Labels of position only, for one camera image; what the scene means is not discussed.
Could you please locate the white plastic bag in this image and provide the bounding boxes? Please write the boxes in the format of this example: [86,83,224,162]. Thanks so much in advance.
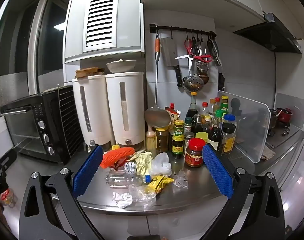
[149,152,172,177]

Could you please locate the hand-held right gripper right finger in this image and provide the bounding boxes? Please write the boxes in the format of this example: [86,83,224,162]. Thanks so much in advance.
[202,144,286,240]

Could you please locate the clear plastic bag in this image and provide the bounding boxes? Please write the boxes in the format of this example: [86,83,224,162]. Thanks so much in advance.
[128,184,157,212]

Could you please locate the printed paper ball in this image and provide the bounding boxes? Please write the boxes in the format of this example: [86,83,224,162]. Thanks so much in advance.
[124,161,138,174]

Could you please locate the metal tongs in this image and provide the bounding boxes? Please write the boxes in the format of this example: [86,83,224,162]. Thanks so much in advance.
[207,39,223,67]

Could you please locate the tall dark bottle yellow cap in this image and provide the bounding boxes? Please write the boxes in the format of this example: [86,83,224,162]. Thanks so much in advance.
[186,92,199,120]

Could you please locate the steel cleaver black handle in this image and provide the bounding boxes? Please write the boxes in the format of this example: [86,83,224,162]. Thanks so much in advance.
[160,37,183,88]

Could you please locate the jar with blue lid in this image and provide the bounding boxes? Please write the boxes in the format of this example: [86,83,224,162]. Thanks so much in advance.
[223,114,237,130]

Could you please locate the black toaster oven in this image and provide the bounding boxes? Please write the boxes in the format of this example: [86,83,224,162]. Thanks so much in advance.
[0,85,85,165]

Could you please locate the amber jar yellow lid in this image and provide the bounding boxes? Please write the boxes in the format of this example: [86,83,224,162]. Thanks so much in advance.
[155,127,169,154]

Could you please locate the crumpled clear plastic wrap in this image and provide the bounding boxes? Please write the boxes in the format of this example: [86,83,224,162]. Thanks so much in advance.
[173,170,190,189]

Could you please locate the red yellow snack pouch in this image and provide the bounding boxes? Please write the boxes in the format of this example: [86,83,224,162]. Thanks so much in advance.
[164,103,180,128]

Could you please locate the white grain dispenser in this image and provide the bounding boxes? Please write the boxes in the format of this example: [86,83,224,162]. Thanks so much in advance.
[72,74,115,153]
[105,71,146,153]

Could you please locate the red wrapper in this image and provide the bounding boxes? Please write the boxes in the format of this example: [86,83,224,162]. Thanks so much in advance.
[112,156,130,171]

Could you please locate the dark bottle green cap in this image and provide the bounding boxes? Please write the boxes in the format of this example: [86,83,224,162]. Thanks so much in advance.
[208,109,225,153]

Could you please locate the black range hood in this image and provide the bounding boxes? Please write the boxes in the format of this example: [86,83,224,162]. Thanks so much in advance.
[233,12,303,54]

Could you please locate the clear bottle red cap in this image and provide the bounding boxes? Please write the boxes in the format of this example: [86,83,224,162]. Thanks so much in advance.
[200,102,209,124]

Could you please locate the yellow snack wrapper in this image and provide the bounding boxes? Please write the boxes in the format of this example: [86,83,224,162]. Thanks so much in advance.
[145,175,175,194]

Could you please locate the cabinet with vent louver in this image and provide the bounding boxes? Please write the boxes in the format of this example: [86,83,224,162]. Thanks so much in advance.
[63,0,145,64]

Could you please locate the red kitchen scissors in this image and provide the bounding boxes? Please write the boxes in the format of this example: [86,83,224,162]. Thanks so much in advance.
[174,39,213,63]

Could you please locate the jar with black lid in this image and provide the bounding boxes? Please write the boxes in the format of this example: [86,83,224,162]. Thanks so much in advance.
[220,122,237,155]

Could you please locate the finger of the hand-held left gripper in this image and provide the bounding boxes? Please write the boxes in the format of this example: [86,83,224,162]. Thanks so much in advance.
[0,142,18,180]

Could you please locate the group of condiment bottles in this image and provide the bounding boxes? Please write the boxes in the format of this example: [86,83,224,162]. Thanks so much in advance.
[218,90,271,164]

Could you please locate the dark sauce bottle green label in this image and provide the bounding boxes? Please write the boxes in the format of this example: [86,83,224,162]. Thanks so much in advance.
[172,119,185,159]

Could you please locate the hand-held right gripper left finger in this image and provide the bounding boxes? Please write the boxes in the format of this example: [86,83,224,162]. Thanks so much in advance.
[18,144,104,240]

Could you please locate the pink handle bristle brush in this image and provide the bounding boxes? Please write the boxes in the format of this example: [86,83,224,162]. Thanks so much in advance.
[145,129,157,156]

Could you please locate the white bowl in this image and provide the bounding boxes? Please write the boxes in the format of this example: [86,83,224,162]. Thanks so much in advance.
[106,59,137,74]

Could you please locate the glass shaker metal lid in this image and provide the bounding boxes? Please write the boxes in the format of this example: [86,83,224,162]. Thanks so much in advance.
[184,132,195,155]

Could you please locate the orange foam fruit net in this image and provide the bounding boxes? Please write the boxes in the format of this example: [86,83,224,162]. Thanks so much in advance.
[100,147,135,168]

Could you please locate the crumpled yellow paper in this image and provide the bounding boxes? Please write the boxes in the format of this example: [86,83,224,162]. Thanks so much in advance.
[128,151,153,175]

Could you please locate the glass jar orange contents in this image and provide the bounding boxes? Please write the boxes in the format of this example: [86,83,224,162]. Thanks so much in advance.
[0,189,18,208]

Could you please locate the sauce jar red lid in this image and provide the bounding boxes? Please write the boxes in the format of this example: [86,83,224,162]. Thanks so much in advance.
[184,138,207,168]

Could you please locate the wooden boards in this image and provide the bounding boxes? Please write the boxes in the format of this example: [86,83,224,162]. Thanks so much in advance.
[75,67,105,78]

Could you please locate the metal skimmer ladle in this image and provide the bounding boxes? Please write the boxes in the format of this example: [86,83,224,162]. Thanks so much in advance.
[183,37,205,96]

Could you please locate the folded dish cloth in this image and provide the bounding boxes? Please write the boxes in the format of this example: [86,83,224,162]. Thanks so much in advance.
[260,145,276,161]

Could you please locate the small bottle yellow cap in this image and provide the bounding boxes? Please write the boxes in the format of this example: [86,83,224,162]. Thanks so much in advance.
[220,95,229,115]

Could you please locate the metal ladle bowl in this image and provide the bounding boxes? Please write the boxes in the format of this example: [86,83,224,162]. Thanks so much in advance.
[144,34,171,128]

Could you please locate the crumpled white tissue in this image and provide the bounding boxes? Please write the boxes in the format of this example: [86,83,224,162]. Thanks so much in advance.
[112,191,134,209]

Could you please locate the clear plastic bottle blue cap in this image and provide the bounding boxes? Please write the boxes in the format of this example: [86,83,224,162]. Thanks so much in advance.
[104,174,152,188]

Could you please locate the gas stove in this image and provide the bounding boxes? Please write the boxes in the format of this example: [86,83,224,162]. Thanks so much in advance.
[265,124,304,150]

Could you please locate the red pot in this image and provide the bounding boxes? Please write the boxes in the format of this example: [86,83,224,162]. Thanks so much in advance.
[275,108,293,124]

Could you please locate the dark metal ladle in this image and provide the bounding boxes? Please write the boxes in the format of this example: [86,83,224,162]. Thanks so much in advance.
[197,37,210,85]

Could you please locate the black utensil rail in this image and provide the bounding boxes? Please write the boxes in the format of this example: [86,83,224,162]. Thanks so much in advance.
[149,24,216,39]

